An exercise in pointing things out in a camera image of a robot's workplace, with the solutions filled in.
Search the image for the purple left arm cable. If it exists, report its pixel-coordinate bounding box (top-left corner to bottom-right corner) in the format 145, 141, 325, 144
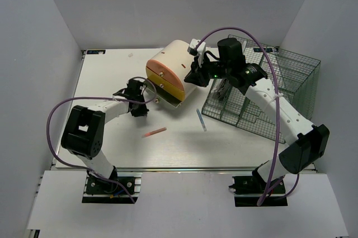
46, 76, 157, 204

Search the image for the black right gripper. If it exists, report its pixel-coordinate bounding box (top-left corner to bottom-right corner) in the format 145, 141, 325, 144
185, 53, 232, 87

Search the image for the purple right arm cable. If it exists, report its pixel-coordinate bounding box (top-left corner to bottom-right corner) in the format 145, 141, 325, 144
195, 27, 300, 207

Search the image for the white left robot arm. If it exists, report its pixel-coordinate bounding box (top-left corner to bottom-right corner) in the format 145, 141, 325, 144
61, 79, 149, 193

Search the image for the black table corner label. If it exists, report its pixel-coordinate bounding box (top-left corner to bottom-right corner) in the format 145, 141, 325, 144
86, 50, 106, 55

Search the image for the blue pen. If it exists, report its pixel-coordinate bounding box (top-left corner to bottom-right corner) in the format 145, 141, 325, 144
196, 108, 207, 131

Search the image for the white silver-spined booklet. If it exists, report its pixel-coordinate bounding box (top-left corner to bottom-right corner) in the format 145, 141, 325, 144
214, 41, 248, 102

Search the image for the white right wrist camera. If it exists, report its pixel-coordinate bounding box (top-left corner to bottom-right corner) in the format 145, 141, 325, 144
187, 39, 206, 67

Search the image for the cream round drawer box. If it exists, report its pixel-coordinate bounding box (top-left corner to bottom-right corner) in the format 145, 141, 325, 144
145, 40, 197, 109

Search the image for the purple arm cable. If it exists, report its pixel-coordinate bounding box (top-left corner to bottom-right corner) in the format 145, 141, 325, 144
195, 27, 300, 207
46, 76, 157, 204

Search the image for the red pen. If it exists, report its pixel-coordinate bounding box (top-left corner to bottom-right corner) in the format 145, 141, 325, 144
142, 127, 167, 138

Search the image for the green wire mesh organizer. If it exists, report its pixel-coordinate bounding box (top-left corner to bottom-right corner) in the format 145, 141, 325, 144
201, 37, 321, 140

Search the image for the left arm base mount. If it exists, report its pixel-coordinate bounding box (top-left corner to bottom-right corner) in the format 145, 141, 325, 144
82, 172, 142, 204

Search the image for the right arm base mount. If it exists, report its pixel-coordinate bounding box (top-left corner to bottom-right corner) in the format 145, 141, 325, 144
228, 175, 288, 207

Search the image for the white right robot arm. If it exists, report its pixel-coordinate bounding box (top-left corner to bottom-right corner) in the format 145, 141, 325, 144
184, 38, 329, 193

